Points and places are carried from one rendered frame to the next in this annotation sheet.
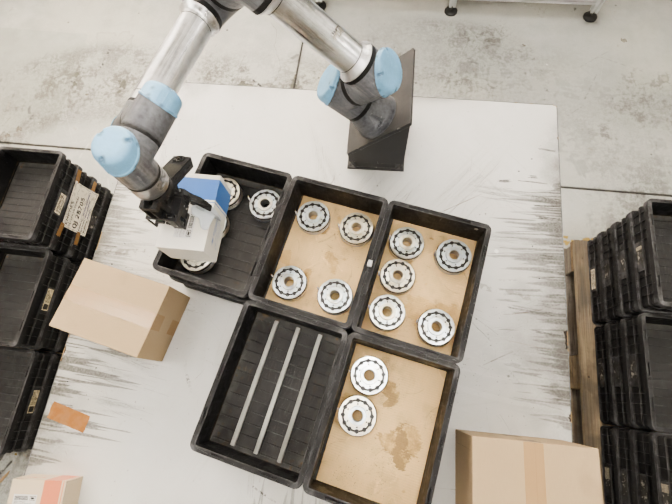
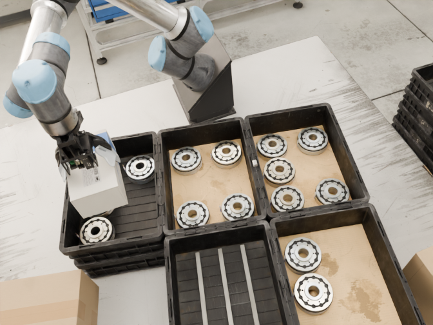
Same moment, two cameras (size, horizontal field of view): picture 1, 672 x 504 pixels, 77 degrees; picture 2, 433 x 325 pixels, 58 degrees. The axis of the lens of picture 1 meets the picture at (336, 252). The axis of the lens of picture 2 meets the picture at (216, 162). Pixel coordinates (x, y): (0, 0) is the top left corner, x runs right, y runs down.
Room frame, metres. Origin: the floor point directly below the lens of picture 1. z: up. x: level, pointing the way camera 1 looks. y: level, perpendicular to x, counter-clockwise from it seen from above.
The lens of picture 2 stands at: (-0.23, 0.35, 1.93)
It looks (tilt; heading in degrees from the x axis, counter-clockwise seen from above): 54 degrees down; 331
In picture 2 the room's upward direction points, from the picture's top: 9 degrees counter-clockwise
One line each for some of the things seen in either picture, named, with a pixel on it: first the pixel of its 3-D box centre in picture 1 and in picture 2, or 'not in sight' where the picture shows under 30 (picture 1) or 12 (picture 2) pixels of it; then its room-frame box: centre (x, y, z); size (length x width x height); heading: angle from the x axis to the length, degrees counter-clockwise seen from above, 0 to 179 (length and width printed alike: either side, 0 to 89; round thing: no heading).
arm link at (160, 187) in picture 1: (149, 180); (59, 117); (0.47, 0.34, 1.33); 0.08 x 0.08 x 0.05
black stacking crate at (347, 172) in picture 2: (420, 282); (299, 166); (0.27, -0.22, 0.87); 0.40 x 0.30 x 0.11; 152
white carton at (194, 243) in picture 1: (195, 217); (95, 172); (0.49, 0.33, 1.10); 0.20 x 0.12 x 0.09; 163
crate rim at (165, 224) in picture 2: (320, 248); (207, 172); (0.41, 0.04, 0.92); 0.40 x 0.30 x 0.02; 152
